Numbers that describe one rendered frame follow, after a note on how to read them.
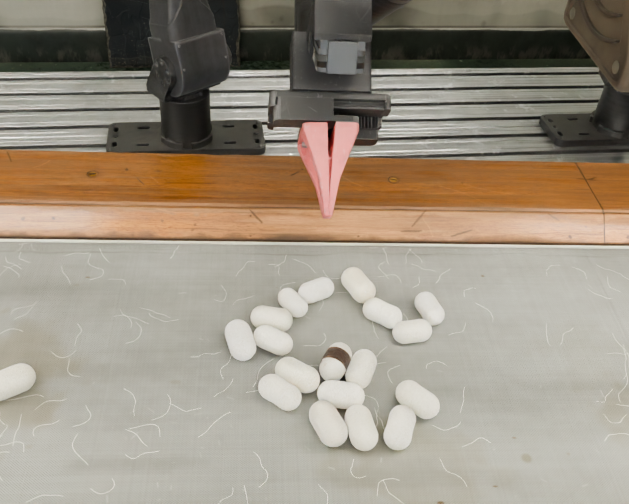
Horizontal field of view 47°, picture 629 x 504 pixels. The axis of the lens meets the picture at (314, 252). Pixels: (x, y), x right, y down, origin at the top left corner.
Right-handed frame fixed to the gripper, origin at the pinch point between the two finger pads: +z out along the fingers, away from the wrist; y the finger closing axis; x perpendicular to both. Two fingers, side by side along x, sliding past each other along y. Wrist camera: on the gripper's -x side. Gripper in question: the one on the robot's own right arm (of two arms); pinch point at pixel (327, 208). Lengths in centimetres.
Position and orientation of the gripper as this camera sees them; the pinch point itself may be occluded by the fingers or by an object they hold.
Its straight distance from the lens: 61.3
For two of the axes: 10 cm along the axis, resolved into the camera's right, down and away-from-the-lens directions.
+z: 0.0, 9.9, -1.4
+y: 10.0, 0.1, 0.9
